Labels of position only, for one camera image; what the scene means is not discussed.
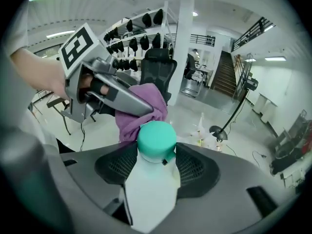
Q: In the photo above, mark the person's left forearm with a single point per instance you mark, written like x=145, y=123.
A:
x=41, y=69

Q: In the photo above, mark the person's white shirt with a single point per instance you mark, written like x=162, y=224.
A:
x=17, y=33

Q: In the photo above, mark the white square pillar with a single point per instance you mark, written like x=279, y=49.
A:
x=184, y=45

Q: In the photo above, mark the white drink container teal cap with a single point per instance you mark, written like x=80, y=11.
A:
x=151, y=194

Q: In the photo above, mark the black balcony railing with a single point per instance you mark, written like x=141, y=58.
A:
x=251, y=33

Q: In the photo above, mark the white metal shelving rack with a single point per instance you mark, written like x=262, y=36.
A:
x=168, y=21

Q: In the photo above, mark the black bag pile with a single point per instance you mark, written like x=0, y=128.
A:
x=287, y=155

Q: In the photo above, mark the black mesh office chair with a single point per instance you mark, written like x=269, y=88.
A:
x=158, y=69

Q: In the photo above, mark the person's left hand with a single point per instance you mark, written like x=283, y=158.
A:
x=95, y=84

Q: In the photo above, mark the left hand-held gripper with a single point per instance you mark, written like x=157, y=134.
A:
x=78, y=45

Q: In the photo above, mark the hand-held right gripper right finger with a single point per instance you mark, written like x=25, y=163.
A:
x=214, y=179

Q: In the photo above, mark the white plastic bag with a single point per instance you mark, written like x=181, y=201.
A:
x=202, y=133

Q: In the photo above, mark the black frame desk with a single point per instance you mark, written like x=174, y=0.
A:
x=56, y=103

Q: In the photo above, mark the white low cabinet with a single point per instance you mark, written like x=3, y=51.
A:
x=264, y=106

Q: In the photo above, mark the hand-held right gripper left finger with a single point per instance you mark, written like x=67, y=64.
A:
x=97, y=179

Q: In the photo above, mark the purple cloth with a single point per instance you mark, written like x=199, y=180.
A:
x=136, y=128

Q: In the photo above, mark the brown staircase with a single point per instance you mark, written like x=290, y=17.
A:
x=224, y=74

